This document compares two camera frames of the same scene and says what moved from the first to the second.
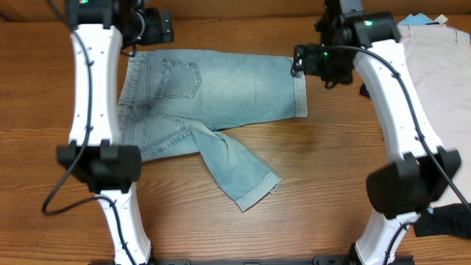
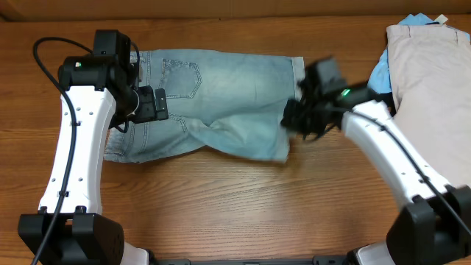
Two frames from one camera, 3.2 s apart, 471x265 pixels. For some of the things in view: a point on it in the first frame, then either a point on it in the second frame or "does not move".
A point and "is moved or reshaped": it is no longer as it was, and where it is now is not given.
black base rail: [319, 260] does not move
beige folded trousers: [438, 57] does not move
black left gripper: [162, 27] → [160, 104]
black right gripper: [301, 59] → [291, 115]
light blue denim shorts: [169, 96] is moved or reshaped
